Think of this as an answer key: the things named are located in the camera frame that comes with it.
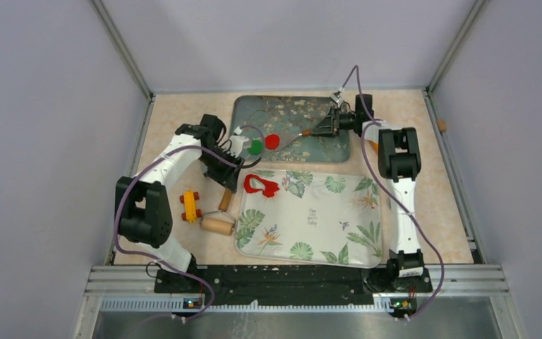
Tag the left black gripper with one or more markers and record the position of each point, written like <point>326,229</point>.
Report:
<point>227,178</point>

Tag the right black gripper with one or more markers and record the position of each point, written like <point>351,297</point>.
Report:
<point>332,122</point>

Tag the wooden rolling pin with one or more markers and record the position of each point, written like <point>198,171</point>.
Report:
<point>220,221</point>

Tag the red dough piece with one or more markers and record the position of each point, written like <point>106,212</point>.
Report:
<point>272,141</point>

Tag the white leaf pattern tray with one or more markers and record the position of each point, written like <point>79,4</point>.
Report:
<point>310,217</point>

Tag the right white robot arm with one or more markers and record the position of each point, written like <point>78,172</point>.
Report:
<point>399,164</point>

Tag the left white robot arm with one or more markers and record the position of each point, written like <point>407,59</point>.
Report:
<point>142,207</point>

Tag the green dough disc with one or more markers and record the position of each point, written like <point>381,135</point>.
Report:
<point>257,148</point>

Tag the orange toy carrot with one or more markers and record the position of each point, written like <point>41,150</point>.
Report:
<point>374,146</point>

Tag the yellow red toy car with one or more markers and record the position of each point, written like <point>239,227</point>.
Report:
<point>189,201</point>

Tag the teal blossom pattern tray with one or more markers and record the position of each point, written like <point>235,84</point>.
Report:
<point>287,116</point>

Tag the small wooden block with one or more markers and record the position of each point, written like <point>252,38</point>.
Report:
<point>442,125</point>

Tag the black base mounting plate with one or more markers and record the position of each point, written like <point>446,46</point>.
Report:
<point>289,285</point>

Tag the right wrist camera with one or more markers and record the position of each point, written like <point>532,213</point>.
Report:
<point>338,102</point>

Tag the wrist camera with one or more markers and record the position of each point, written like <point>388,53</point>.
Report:
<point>338,102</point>
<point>239,143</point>

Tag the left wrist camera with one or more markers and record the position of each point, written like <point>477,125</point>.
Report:
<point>239,143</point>

